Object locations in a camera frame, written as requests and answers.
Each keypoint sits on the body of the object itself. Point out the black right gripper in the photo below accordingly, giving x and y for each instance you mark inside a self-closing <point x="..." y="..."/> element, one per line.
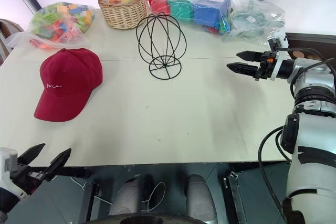
<point x="267" y="66"/>

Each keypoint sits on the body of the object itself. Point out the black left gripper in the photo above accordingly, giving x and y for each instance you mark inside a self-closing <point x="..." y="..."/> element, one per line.
<point x="26" y="179"/>

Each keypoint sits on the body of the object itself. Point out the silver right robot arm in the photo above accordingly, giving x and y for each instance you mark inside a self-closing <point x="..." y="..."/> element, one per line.
<point x="315" y="82"/>

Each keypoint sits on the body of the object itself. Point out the clear bag of pale green items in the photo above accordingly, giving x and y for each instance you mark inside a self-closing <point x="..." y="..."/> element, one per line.
<point x="249" y="19"/>

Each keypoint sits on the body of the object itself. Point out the black metal table leg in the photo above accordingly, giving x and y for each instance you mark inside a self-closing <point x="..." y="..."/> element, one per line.
<point x="236" y="197"/>
<point x="92" y="203"/>

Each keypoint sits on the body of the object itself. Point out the dark brown side table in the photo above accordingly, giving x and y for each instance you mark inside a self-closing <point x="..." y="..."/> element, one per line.
<point x="309" y="43"/>

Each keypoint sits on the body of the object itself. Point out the clear bag of coloured cubes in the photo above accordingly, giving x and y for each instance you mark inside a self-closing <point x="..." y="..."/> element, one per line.
<point x="199" y="9"/>

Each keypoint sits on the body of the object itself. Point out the red baseball cap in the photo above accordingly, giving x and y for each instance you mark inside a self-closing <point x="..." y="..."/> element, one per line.
<point x="71" y="77"/>

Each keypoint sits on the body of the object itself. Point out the grey rounded shape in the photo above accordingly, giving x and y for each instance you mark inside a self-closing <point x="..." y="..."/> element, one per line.
<point x="199" y="195"/>
<point x="127" y="197"/>

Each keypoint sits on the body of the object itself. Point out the dark rounded shape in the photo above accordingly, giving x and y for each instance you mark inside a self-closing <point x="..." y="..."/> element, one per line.
<point x="147" y="220"/>

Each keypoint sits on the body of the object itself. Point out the brown wooden chair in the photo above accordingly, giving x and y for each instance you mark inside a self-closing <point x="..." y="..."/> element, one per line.
<point x="8" y="35"/>

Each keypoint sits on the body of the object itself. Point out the woven wicker basket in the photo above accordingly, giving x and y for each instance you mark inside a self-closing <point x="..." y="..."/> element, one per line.
<point x="123" y="14"/>

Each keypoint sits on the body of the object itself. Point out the clear bag of building blocks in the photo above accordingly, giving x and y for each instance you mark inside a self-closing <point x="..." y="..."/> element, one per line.
<point x="60" y="22"/>

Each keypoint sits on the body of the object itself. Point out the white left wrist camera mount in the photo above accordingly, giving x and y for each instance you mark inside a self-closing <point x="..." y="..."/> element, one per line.
<point x="6" y="161"/>

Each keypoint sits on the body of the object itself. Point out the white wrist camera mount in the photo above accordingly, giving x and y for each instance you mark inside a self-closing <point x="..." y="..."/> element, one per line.
<point x="279" y="39"/>
<point x="6" y="161"/>

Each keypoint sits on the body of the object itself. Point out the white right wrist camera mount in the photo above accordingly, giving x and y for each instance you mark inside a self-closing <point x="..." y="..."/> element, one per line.
<point x="279" y="39"/>

